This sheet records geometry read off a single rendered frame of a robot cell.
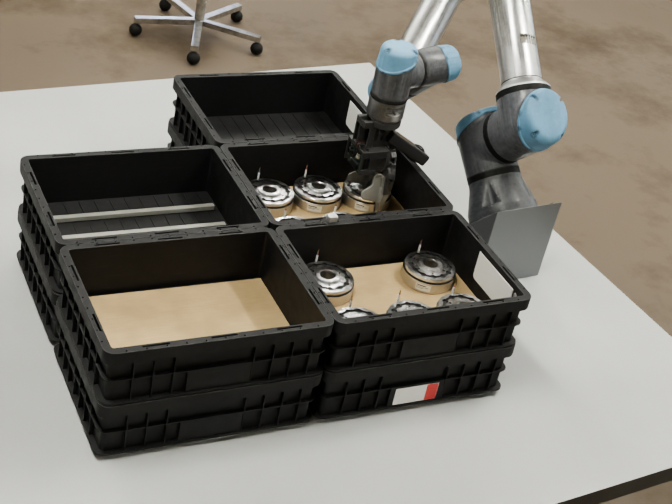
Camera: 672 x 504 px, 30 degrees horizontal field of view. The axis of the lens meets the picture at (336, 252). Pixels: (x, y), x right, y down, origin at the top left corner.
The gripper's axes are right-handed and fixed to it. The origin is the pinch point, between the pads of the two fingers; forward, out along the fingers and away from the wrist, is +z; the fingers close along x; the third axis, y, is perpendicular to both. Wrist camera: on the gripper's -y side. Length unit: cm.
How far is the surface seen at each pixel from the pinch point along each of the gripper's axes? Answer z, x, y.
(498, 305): -7.6, 47.2, -0.8
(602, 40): 86, -237, -254
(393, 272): 2.0, 22.5, 6.0
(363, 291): 2.0, 27.2, 14.9
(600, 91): 86, -189, -220
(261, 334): -8, 47, 45
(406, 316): -8, 47, 18
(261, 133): 2.2, -32.7, 12.3
